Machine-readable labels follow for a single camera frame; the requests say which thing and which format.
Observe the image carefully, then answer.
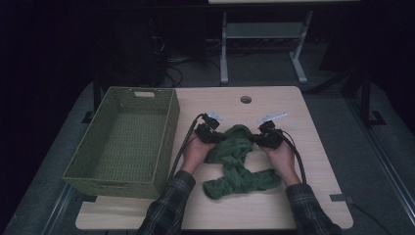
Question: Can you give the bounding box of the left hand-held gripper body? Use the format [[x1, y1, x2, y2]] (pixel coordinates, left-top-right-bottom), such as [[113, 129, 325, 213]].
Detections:
[[195, 111, 227, 145]]

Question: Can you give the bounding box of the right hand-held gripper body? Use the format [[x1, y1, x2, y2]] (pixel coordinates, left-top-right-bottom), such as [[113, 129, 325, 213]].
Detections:
[[253, 112, 289, 151]]

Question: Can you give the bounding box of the dark green fuzzy cloth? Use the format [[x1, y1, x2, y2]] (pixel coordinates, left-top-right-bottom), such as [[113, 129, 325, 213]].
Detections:
[[203, 123, 282, 201]]

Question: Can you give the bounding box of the person's left hand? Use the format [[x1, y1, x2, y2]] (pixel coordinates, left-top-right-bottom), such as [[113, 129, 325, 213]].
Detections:
[[180, 130, 217, 176]]

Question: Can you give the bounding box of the person's right hand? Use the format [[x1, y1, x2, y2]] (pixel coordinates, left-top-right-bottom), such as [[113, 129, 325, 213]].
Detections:
[[258, 140, 303, 188]]

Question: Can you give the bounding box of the green woven basket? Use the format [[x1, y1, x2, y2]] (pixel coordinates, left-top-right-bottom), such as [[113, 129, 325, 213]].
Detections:
[[62, 86, 181, 200]]

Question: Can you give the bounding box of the grey tape strip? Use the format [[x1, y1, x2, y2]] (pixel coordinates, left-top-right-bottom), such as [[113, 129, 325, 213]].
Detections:
[[329, 193, 355, 204]]

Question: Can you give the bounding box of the black metal stand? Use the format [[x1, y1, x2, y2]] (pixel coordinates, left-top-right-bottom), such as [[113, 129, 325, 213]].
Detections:
[[342, 67, 388, 129]]

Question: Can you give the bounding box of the white metal stand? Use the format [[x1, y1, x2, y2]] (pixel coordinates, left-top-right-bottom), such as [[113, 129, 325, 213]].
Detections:
[[219, 10, 314, 85]]

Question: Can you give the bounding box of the right hand-held gripper black cable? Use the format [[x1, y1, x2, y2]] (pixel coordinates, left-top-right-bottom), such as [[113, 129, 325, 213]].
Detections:
[[281, 129, 307, 185]]

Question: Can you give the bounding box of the bundle of floor cables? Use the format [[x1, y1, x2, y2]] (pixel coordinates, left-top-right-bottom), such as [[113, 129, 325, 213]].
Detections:
[[153, 33, 223, 88]]

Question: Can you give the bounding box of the thin black floor cable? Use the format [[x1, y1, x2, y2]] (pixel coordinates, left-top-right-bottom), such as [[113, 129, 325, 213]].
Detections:
[[349, 201, 393, 235]]

